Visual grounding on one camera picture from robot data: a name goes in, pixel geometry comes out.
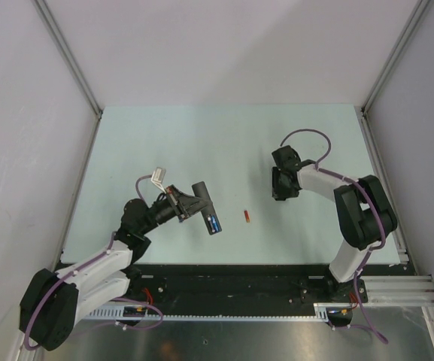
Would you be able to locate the purple cable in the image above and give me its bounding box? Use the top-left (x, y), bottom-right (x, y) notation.
top-left (24, 174), bottom-right (165, 350)
top-left (279, 129), bottom-right (389, 345)

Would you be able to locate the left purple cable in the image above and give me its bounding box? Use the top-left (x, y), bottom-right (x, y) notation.
top-left (24, 174), bottom-right (165, 350)

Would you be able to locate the grey silver battery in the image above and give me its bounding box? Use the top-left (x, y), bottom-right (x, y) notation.
top-left (208, 217), bottom-right (215, 232)

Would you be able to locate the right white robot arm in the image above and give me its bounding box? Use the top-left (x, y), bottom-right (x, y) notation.
top-left (272, 146), bottom-right (398, 302)

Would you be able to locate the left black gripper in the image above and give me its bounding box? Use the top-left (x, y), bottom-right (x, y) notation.
top-left (139, 184), bottom-right (211, 235)

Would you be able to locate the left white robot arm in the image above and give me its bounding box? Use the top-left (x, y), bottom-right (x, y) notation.
top-left (19, 182), bottom-right (221, 351)

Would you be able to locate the light blue battery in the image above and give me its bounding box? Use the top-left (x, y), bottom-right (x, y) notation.
top-left (212, 216), bottom-right (221, 232)

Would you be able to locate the left aluminium frame post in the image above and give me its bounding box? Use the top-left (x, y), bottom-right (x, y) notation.
top-left (32, 0), bottom-right (103, 117)

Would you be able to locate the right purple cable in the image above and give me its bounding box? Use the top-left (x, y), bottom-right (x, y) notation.
top-left (279, 129), bottom-right (389, 345)

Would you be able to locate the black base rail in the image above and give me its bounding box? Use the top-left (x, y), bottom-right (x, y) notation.
top-left (50, 262), bottom-right (368, 317)

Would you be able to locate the black remote control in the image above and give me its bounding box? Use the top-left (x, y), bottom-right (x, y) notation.
top-left (192, 181), bottom-right (222, 235)

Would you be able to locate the right aluminium frame post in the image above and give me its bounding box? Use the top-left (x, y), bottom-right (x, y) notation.
top-left (359, 0), bottom-right (434, 117)

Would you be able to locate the aluminium frame post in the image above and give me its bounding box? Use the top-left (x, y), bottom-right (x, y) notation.
top-left (32, 0), bottom-right (103, 117)
top-left (359, 0), bottom-right (434, 117)

